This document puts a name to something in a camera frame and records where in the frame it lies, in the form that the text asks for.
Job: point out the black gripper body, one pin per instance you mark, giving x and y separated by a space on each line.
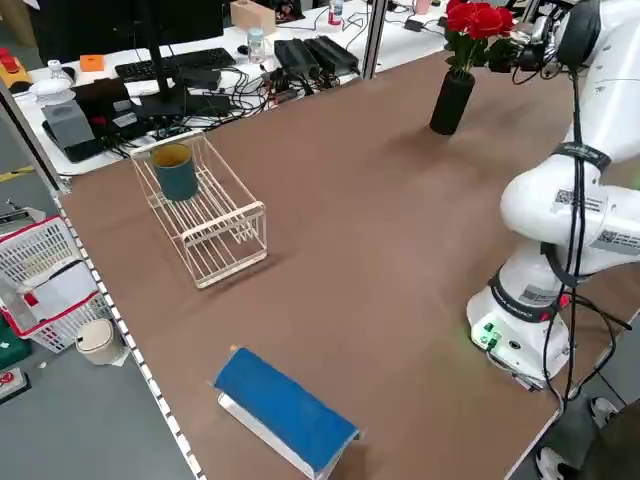
529 57

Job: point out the red rose bouquet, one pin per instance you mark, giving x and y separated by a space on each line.
480 22

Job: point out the black cylindrical vase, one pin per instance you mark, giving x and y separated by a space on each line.
450 107

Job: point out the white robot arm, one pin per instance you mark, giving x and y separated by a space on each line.
540 200

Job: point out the pink cup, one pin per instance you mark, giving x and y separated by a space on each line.
423 5

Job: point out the black power supply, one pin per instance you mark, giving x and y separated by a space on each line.
295 55
332 52

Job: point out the bottle with red label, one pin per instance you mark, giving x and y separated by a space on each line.
336 15

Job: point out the clear jar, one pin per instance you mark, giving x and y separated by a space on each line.
260 47

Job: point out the black keyboard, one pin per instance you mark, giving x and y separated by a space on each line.
200 59

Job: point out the teal cup with yellow inside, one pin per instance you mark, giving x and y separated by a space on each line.
176 180

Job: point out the blue book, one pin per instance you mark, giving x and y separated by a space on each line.
280 405

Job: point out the black monitor with stand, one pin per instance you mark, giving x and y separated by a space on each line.
100 25

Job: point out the small orange box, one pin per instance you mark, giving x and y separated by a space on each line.
91 62

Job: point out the grey tissue box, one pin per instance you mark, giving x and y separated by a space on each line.
67 127

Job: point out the white bowl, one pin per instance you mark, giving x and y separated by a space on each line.
50 90

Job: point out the small cream waste bin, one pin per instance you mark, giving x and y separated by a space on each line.
97 345

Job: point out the white plastic basket red rim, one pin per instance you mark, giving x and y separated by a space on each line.
30 250

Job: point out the green box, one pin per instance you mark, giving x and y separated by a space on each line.
10 350

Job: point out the red button box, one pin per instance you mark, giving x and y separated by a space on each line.
10 382

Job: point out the aluminium frame post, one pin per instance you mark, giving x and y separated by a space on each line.
375 40

